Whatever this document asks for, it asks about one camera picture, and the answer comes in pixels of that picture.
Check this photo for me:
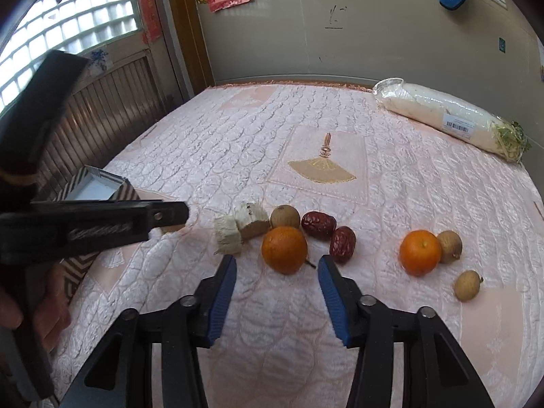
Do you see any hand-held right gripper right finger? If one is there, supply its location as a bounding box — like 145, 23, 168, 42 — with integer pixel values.
317, 255, 496, 408

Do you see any pale nougat block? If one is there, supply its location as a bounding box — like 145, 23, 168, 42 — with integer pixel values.
214, 215, 244, 256

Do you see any brown slatted panel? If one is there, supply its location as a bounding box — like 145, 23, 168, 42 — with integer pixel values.
32, 51, 171, 200

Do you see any plastic wrapped white radish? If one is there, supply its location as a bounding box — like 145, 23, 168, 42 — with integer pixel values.
372, 77, 532, 164

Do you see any wooden door frame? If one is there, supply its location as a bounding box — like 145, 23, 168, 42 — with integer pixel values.
164, 0, 215, 94

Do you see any brown longan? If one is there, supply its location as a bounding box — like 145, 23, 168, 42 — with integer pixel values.
271, 205, 302, 230
437, 230, 464, 264
453, 270, 484, 302

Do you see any blue white paper cutout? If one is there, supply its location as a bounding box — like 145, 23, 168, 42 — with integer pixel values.
87, 50, 112, 71

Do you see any red paper strip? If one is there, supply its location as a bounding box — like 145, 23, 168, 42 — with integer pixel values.
139, 0, 161, 44

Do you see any pink quilted blanket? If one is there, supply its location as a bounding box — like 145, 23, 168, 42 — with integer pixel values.
51, 83, 544, 408

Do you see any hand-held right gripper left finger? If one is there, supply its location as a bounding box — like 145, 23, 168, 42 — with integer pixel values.
59, 254, 238, 408

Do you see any glass block window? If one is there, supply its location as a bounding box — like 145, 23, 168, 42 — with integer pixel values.
0, 0, 143, 111

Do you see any tan nougat block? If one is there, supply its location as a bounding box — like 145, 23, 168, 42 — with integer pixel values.
235, 202, 271, 239

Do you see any red date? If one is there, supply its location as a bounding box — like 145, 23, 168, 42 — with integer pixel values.
330, 226, 357, 263
301, 211, 337, 239

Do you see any orange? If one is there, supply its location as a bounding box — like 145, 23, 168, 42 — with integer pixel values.
261, 226, 308, 275
399, 229, 443, 277

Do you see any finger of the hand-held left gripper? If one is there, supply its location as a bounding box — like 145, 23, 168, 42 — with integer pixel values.
32, 199, 190, 264

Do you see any person's left hand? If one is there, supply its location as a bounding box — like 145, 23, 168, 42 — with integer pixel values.
25, 261, 71, 353

